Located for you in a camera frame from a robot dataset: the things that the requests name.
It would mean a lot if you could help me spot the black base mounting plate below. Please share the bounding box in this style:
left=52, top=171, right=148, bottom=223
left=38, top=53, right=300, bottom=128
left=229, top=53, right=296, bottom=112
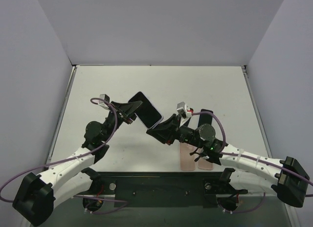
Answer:
left=83, top=172, right=248, bottom=208

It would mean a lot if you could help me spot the pink phone case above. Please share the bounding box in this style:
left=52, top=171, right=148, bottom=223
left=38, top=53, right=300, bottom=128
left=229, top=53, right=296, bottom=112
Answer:
left=196, top=149, right=214, bottom=170

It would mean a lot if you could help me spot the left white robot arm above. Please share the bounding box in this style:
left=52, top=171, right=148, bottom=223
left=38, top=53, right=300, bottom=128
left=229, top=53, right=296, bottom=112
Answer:
left=12, top=98, right=142, bottom=227

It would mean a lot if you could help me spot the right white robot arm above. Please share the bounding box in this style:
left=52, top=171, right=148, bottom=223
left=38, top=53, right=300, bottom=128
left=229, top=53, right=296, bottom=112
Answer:
left=146, top=114, right=311, bottom=208

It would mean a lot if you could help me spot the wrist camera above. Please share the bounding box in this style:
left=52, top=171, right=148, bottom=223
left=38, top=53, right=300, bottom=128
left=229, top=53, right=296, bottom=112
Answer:
left=98, top=94, right=110, bottom=110
left=177, top=102, right=193, bottom=119

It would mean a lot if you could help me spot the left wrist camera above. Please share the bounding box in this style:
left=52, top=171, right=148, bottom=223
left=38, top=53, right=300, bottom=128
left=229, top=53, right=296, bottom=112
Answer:
left=98, top=94, right=110, bottom=110

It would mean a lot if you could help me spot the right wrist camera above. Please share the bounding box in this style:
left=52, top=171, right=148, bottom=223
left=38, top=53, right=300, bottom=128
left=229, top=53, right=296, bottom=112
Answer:
left=177, top=102, right=193, bottom=119

